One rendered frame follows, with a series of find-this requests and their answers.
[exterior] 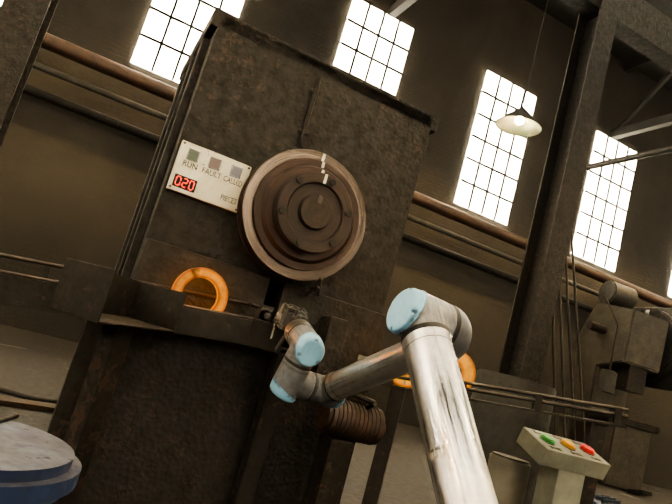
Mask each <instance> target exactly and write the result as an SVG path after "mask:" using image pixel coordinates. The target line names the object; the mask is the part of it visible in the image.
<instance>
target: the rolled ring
mask: <svg viewBox="0 0 672 504"><path fill-rule="evenodd" d="M195 278H205V279H207V280H209V281H210V282H211V283H212V284H213V285H214V287H215V289H216V293H217V297H216V301H215V304H214V305H213V307H212V308H211V310H216V311H222V312H223V311H224V309H225V307H226V305H227V301H228V289H227V286H226V283H225V281H224V280H223V278H222V277H221V276H220V275H219V274H218V273H217V272H215V271H213V270H211V269H208V268H203V267H199V268H192V269H189V270H186V271H185V272H183V273H182V274H180V275H179V276H178V277H177V279H176V280H175V281H174V283H173V285H172V288H171V289H172V290H176V291H180V292H183V289H184V287H185V285H186V284H187V283H188V282H189V281H191V280H192V279H195Z"/></svg>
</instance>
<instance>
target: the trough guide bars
mask: <svg viewBox="0 0 672 504"><path fill-rule="evenodd" d="M396 379H401V380H407V381H410V377H405V376H401V377H398V378H396ZM393 381H394V379H393V380H390V381H388V382H387V384H386V386H388V387H393V385H394V384H395V383H394V382H393ZM463 382H464V386H465V389H466V391H471V392H476V393H482V394H488V395H494V396H500V397H506V398H511V399H517V400H523V401H529V402H532V405H531V409H534V412H537V413H541V411H542V404H546V405H552V406H558V407H564V408H569V409H575V410H581V411H587V412H593V413H598V414H604V415H608V422H609V423H614V426H617V427H621V423H622V418H628V415H627V414H622V411H624V412H628V411H629V409H628V408H623V407H617V406H612V405H606V404H600V403H594V402H588V401H582V400H576V399H570V398H564V397H558V396H552V395H546V394H541V393H535V392H529V391H523V390H517V389H511V388H505V387H499V386H493V385H487V384H481V383H475V382H470V381H464V380H463ZM467 385H472V386H476V387H482V388H488V389H494V390H500V391H505V392H511V393H517V394H523V395H529V396H532V398H528V397H522V396H516V395H510V394H504V393H498V392H493V391H487V390H481V389H475V388H469V387H467ZM543 398H547V399H552V400H558V401H564V402H570V403H576V404H582V405H588V406H594V407H599V408H605V409H609V410H608V411H604V410H598V409H592V408H586V407H580V406H574V405H569V404H563V403H557V402H551V401H545V400H543Z"/></svg>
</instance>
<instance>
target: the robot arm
mask: <svg viewBox="0 0 672 504"><path fill-rule="evenodd" d="M304 311H305V312H304ZM307 314H308V313H307V312H306V310H305V309H304V308H303V309H301V308H300V307H297V306H296V305H293V304H287V303H286V302H285V304H284V303H283V304H282V306H281V308H280V310H279V312H277V314H276V316H275V317H274V319H273V322H274V323H275V324H276V325H277V327H278V328H280V329H281V330H284V335H283V336H282V338H281V339H280V341H279V342H278V344H277V345H276V347H275V352H276V353H279V354H283V355H285V356H284V358H283V360H282V362H281V364H280V365H279V367H278V369H277V371H276V373H275V375H274V376H273V379H272V381H271V383H270V389H271V391H272V392H273V393H274V394H275V395H276V396H277V397H278V398H280V399H282V400H283V401H286V402H289V403H293V402H294V401H295V400H296V398H298V399H301V400H305V401H309V402H312V403H315V404H319V405H322V406H324V407H326V408H333V409H335V408H338V407H340V406H341V405H342V404H343V403H344V401H345V399H346V398H347V397H349V396H352V395H354V394H357V393H360V392H362V391H365V390H367V389H370V388H372V387H375V386H378V385H380V384H383V383H385V382H388V381H390V380H393V379H396V378H398V377H401V376H403V375H406V374H408V373H409V377H410V382H411V386H412V391H413V396H414V400H415V405H416V410H417V414H418V419H419V424H420V428H421V433H422V438H423V442H424V447H425V452H426V456H427V461H428V466H429V470H430V475H431V480H432V484H433V489H434V494H435V498H436V503H437V504H498V501H497V497H496V494H495V490H494V487H493V483H492V480H491V476H490V473H489V469H488V466H487V462H486V459H485V455H484V452H483V448H482V445H481V441H480V438H479V434H478V431H477V427H476V424H475V420H474V417H473V414H472V410H471V407H470V403H469V400H468V396H467V393H466V389H465V386H464V382H463V379H462V375H461V372H460V368H459V365H458V361H457V360H459V359H460V358H461V357H462V356H463V355H464V354H465V353H466V351H467V350H468V348H469V346H470V343H471V339H472V328H471V324H470V321H469V319H468V317H467V316H466V315H465V313H464V312H463V311H462V310H461V309H459V308H458V307H456V306H454V305H451V304H449V303H447V302H445V301H443V300H440V299H438V298H436V297H434V296H432V295H430V294H428V293H426V292H425V291H421V290H418V289H416V288H408V289H406V290H404V291H402V292H401V293H400V294H398V295H397V297H396V298H395V299H394V300H393V302H392V304H391V306H390V308H389V310H388V313H387V320H386V322H387V327H388V329H389V330H390V331H391V332H392V333H393V334H398V335H399V337H400V341H401V342H400V343H397V344H395V345H393V346H391V347H388V348H386V349H384V350H382V351H379V352H377V353H375V354H373V355H370V356H368V357H366V358H364V359H362V360H359V361H357V362H355V363H353V364H350V365H348V366H346V367H344V368H341V369H339V370H337V371H334V372H331V373H328V374H326V375H321V374H318V373H315V372H312V371H310V370H311V368H312V367H313V366H315V365H317V364H318V363H319V362H320V361H321V360H322V359H323V357H324V353H325V347H324V344H323V341H322V339H321V338H320V336H319V335H317V333H316V332H315V331H314V329H313V328H312V326H311V325H310V324H309V323H308V321H307V320H308V317H307Z"/></svg>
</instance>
